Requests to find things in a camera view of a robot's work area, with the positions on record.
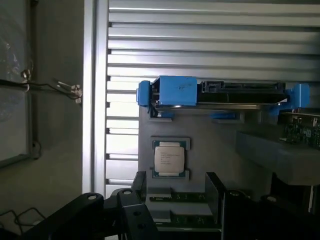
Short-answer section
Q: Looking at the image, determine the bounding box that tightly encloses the disk in blue caddy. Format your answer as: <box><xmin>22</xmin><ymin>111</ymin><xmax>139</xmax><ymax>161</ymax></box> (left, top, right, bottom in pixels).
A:
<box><xmin>136</xmin><ymin>75</ymin><xmax>311</xmax><ymax>119</ymax></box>

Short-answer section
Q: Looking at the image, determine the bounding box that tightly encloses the grey parts rack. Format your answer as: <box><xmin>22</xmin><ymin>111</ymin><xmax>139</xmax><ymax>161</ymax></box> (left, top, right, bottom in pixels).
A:
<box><xmin>138</xmin><ymin>106</ymin><xmax>320</xmax><ymax>234</ymax></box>

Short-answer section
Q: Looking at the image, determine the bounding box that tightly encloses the black cable with connectors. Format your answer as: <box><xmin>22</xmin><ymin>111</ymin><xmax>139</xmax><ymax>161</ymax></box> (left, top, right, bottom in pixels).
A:
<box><xmin>0</xmin><ymin>61</ymin><xmax>83</xmax><ymax>106</ymax></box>

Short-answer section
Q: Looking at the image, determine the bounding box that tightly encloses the silver CPU chip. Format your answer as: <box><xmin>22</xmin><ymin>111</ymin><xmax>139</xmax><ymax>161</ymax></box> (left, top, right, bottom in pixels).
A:
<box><xmin>152</xmin><ymin>140</ymin><xmax>188</xmax><ymax>176</ymax></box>

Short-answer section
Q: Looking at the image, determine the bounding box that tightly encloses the thin black floor wire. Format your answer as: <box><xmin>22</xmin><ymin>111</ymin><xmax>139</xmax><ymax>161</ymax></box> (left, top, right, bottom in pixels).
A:
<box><xmin>0</xmin><ymin>206</ymin><xmax>48</xmax><ymax>230</ymax></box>

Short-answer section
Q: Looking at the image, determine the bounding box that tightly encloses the green graphics card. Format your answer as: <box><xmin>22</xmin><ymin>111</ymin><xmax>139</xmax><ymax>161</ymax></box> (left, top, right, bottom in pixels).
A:
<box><xmin>277</xmin><ymin>111</ymin><xmax>320</xmax><ymax>150</ymax></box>

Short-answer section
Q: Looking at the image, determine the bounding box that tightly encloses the grey framed panel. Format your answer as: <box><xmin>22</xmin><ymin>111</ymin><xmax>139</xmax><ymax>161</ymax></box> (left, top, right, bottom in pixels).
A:
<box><xmin>0</xmin><ymin>0</ymin><xmax>41</xmax><ymax>169</ymax></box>

